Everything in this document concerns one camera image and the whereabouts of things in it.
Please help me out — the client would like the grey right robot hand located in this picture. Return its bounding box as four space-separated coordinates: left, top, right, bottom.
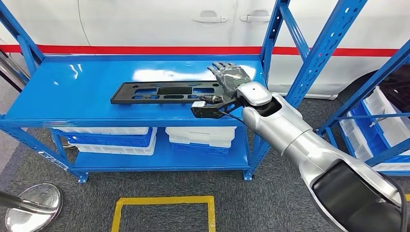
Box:
198 61 253 105

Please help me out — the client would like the black plastic slotted panel part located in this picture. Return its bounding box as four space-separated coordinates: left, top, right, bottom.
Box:
110 80 230 105

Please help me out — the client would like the blue metal shelf rack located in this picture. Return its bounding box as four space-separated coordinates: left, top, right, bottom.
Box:
317 40 410 177
0 0 367 184

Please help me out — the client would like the blue plastic bin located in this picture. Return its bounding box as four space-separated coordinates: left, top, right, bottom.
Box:
351 102 410 162
52 128 154 148
170 142 230 156

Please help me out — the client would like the white car with red stripe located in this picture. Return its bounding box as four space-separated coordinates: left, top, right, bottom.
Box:
0 0 410 100

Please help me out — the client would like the yellow floor tape square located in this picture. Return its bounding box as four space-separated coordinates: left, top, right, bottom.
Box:
111 196 216 232

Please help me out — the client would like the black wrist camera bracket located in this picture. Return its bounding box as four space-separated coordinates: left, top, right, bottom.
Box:
190 97 244 120

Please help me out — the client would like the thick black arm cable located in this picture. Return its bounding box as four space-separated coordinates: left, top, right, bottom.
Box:
381 174 410 232

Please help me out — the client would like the chrome stanchion post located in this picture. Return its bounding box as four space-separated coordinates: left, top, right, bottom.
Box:
0 183 64 232

